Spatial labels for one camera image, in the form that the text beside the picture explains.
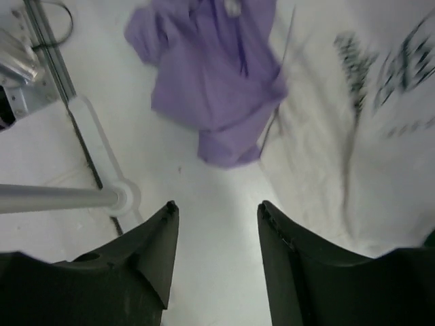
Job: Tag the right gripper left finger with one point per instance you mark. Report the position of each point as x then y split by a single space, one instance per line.
125 282

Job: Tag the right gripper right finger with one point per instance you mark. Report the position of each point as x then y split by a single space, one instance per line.
311 281

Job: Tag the purple t shirt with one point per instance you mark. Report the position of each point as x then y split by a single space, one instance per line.
216 72

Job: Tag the white and green raglan shirt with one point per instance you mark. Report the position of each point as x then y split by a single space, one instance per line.
351 153

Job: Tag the grey clothes rack stand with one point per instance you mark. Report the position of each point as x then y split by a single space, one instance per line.
119 196

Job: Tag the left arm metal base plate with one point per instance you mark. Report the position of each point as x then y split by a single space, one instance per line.
28 81

